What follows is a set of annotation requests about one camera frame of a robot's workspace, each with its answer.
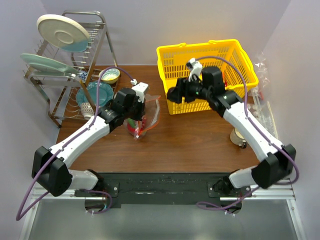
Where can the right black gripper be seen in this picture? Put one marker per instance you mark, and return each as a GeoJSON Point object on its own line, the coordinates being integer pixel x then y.
{"type": "Point", "coordinates": [184, 86]}

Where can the red grape bunch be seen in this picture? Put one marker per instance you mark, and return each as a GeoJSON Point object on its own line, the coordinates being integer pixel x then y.
{"type": "Point", "coordinates": [142, 123]}

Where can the clear zip top bag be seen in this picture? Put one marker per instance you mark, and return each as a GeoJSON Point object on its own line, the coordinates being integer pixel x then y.
{"type": "Point", "coordinates": [152, 113]}

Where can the green chili pepper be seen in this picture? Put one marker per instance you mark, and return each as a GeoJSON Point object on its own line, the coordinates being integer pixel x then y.
{"type": "Point", "coordinates": [131, 122]}

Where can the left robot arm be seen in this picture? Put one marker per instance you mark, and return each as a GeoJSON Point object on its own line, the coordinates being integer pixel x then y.
{"type": "Point", "coordinates": [51, 167]}

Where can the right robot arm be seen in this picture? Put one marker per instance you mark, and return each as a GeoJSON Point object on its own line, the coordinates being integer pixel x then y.
{"type": "Point", "coordinates": [276, 161]}

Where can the clear plastic bag pile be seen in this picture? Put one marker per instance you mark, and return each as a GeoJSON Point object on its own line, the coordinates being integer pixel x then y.
{"type": "Point", "coordinates": [261, 108]}

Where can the teal patterned bowl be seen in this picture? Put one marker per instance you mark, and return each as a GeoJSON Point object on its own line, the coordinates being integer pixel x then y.
{"type": "Point", "coordinates": [110, 76]}

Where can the teal scalloped plate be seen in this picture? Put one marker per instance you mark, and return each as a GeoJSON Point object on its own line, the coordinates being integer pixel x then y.
{"type": "Point", "coordinates": [105, 93]}

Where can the yellow plastic basket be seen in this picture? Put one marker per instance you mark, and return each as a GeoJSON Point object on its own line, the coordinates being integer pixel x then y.
{"type": "Point", "coordinates": [172, 60]}

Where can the cream ceramic mug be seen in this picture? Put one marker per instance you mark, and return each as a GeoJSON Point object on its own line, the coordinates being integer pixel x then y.
{"type": "Point", "coordinates": [237, 139]}

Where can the patterned cup in rack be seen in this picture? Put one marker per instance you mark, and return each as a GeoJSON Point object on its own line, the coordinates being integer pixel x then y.
{"type": "Point", "coordinates": [86, 110]}

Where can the blue patterned small dish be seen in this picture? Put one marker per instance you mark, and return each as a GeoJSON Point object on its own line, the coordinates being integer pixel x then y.
{"type": "Point", "coordinates": [82, 74]}

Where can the metal dish rack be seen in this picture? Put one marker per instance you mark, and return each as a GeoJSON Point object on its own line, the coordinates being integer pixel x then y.
{"type": "Point", "coordinates": [66, 61]}

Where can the white and blue plate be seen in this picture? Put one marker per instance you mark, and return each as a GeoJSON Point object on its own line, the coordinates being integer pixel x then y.
{"type": "Point", "coordinates": [63, 33]}

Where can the pale green plate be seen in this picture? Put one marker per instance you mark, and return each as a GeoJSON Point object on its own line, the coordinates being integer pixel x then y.
{"type": "Point", "coordinates": [48, 65]}

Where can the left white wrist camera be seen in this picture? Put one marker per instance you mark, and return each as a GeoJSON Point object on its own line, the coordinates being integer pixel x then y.
{"type": "Point", "coordinates": [141, 90]}

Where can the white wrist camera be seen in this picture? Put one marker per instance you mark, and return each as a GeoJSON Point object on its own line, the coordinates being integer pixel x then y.
{"type": "Point", "coordinates": [141, 90]}
{"type": "Point", "coordinates": [195, 68]}

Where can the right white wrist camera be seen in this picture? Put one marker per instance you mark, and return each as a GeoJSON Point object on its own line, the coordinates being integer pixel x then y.
{"type": "Point", "coordinates": [195, 68]}

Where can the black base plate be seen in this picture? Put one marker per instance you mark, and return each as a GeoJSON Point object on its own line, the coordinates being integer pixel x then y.
{"type": "Point", "coordinates": [169, 188]}

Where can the aluminium rail frame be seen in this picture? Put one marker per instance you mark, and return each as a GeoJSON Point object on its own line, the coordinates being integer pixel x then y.
{"type": "Point", "coordinates": [261, 214]}

